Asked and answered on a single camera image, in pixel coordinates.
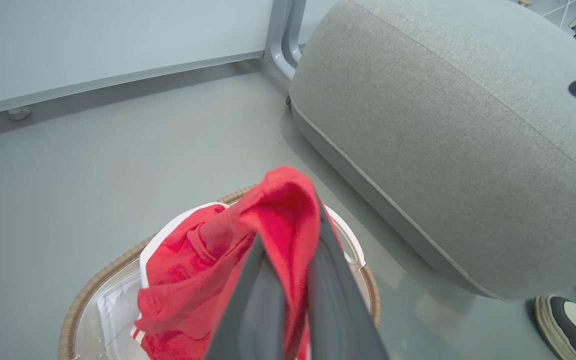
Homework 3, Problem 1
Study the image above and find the grey fabric sofa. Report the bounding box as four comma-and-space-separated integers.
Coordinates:
288, 0, 576, 302

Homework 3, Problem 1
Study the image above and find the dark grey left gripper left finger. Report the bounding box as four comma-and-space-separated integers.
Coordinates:
205, 234, 287, 360

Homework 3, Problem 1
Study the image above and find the red garment with white stripes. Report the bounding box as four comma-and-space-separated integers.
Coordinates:
130, 166, 344, 360

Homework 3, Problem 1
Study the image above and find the white laundry basket brown rim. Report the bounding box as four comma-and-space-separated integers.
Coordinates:
58, 186, 382, 360

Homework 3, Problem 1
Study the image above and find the grey double partition post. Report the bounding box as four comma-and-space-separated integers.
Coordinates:
264, 0, 309, 83

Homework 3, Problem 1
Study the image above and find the white basket liner cloth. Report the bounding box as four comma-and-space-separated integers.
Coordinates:
97, 272, 149, 360

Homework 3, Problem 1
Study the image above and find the dark and cream sneaker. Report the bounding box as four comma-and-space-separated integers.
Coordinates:
533, 295, 576, 360

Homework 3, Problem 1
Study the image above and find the grey partition bottom rail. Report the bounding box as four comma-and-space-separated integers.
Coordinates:
0, 50, 269, 121

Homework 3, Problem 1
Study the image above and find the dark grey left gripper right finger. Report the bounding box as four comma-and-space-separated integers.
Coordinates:
308, 197, 389, 360

